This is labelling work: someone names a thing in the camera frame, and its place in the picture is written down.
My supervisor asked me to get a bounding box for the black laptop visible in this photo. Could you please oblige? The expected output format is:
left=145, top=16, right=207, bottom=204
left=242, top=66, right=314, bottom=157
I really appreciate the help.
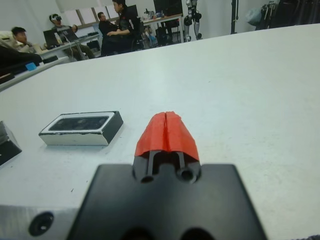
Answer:
left=42, top=29, right=62, bottom=50

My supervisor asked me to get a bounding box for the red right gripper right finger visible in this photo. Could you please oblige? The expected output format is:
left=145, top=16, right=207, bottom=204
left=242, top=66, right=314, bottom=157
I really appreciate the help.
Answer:
left=164, top=110, right=202, bottom=185

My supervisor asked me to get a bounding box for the silver humanoid robot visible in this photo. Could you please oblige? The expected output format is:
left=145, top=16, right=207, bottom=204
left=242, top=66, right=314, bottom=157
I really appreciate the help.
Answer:
left=183, top=0, right=203, bottom=42

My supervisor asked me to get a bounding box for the black camera box lid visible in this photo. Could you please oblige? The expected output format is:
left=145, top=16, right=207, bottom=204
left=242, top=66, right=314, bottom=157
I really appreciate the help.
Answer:
left=0, top=120, right=23, bottom=166

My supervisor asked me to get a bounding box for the black fabric bundle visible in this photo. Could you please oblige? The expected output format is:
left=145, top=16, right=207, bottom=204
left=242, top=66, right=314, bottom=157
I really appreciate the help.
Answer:
left=0, top=46, right=43, bottom=76

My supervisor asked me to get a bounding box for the person wearing VR headset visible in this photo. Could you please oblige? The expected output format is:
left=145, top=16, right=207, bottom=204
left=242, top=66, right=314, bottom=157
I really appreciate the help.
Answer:
left=48, top=13, right=96, bottom=61

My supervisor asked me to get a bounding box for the grey office desk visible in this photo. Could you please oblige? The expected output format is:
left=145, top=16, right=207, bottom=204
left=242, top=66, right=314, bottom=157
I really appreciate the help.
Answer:
left=37, top=33, right=101, bottom=61

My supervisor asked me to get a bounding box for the light blue bag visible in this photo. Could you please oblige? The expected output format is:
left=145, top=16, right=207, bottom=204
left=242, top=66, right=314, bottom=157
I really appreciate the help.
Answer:
left=246, top=6, right=263, bottom=27

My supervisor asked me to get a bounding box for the standing person in black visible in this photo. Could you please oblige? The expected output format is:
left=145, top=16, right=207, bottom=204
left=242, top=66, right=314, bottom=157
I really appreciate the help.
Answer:
left=101, top=0, right=142, bottom=55

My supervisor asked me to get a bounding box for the dark clothes rack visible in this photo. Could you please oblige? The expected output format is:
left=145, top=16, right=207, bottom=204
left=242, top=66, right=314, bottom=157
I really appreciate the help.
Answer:
left=259, top=0, right=320, bottom=30

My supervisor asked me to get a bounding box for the white camera box base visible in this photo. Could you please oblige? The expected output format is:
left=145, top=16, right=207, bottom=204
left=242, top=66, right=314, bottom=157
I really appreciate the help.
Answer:
left=38, top=110, right=125, bottom=147

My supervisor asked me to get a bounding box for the white side table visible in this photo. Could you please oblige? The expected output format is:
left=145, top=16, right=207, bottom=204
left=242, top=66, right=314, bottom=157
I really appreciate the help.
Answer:
left=0, top=56, right=70, bottom=92

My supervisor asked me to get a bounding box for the seated person in black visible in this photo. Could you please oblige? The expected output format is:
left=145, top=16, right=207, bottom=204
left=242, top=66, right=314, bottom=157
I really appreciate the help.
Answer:
left=97, top=11, right=121, bottom=57

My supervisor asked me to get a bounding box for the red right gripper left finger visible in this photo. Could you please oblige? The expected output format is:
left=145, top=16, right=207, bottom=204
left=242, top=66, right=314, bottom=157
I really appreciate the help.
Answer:
left=132, top=111, right=168, bottom=184

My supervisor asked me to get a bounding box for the black pole stand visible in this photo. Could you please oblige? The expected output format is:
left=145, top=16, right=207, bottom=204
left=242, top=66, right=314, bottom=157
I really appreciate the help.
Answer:
left=229, top=0, right=242, bottom=35

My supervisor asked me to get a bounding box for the wooden top desk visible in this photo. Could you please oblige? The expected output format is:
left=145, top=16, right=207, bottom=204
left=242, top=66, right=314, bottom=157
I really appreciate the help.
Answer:
left=141, top=13, right=185, bottom=47

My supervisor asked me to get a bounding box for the person in beige jacket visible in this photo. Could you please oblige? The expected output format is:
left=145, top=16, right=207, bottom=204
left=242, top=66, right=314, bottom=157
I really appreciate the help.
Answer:
left=0, top=26, right=38, bottom=55

